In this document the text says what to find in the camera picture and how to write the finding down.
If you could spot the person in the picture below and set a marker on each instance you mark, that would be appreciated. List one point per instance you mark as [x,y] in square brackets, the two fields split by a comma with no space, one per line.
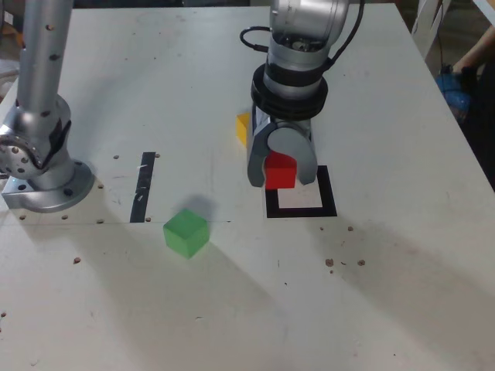
[479,116]

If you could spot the black tape strip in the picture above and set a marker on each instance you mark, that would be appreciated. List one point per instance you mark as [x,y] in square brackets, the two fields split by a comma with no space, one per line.
[141,189]

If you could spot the blue object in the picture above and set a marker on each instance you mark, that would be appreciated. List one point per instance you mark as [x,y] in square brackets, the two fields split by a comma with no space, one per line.
[452,92]

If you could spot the yellow cube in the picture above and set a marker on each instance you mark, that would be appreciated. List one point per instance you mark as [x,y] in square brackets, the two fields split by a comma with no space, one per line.
[242,129]

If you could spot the red cube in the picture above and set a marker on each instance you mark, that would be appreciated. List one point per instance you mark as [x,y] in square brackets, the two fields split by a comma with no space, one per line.
[280,175]

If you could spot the white frame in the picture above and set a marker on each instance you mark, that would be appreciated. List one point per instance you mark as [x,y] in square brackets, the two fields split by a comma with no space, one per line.
[425,27]

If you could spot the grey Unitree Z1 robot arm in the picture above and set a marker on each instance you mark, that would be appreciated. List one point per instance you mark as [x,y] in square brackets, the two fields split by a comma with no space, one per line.
[298,58]

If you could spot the black tape square outline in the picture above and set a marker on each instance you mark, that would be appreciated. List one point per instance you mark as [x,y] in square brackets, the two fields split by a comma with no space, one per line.
[328,193]

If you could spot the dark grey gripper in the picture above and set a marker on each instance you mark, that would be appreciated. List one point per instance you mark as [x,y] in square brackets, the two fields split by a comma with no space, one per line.
[294,123]

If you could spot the brown cardboard box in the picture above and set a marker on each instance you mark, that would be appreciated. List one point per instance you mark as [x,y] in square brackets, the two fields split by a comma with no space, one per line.
[9,31]

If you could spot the green cube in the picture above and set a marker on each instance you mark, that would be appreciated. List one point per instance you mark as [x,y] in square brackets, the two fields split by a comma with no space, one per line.
[185,232]

